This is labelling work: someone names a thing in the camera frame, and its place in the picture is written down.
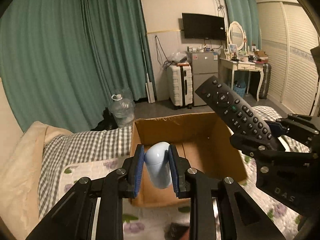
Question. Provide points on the green curtain right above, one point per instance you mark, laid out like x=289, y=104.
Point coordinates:
x=245, y=12

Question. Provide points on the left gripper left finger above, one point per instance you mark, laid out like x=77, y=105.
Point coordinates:
x=94, y=206

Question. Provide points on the light blue earbuds case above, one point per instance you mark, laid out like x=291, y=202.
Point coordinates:
x=157, y=163

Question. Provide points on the brown cardboard box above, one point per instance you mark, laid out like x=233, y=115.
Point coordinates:
x=202, y=138

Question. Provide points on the beige pillow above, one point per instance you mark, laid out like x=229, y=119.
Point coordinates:
x=20, y=179

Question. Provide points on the black wall television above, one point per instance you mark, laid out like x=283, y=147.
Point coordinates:
x=206, y=27

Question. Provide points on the white hard suitcase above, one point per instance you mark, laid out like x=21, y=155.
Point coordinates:
x=180, y=84

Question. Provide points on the clear plastic water jug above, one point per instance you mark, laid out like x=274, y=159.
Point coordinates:
x=122, y=110

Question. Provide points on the white louvered wardrobe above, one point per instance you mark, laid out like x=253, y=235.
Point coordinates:
x=288, y=36

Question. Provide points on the dark suitcase by table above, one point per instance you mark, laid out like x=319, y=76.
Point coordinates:
x=267, y=69

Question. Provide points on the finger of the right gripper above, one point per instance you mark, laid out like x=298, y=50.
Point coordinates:
x=301, y=128
x=257, y=147

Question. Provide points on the silver mini fridge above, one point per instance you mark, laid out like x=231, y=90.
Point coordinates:
x=203, y=66

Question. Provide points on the oval white vanity mirror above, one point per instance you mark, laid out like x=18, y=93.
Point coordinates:
x=236, y=36

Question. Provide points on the black rectangular device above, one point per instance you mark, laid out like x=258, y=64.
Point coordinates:
x=177, y=232

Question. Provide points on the blue basket under table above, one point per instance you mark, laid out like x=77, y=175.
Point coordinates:
x=239, y=87

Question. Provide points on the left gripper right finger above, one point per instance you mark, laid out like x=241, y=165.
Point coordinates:
x=240, y=217

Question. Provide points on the black tv remote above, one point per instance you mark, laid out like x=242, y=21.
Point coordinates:
x=236, y=113

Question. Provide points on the white dressing table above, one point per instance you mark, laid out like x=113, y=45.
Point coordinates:
x=243, y=67

